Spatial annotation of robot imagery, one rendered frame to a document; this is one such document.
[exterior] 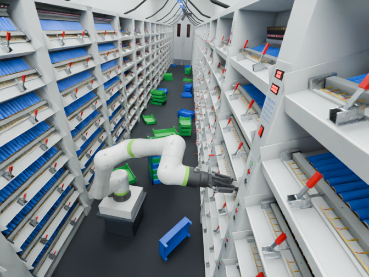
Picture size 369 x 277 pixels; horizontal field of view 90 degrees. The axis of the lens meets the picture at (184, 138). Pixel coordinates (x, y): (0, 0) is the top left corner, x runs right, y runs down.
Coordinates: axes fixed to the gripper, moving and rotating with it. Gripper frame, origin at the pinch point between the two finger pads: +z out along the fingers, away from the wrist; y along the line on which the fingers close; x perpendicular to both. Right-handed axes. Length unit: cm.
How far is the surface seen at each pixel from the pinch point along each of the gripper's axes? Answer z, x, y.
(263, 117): -13.1, -41.4, -16.6
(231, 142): -4.7, -12.5, 18.6
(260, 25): -4, -68, 48
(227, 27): -8, -67, 118
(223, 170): -2.4, 7.5, 19.9
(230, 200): -2.3, 7.4, -2.7
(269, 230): -3.6, -13.1, -31.5
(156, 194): -37, 105, 80
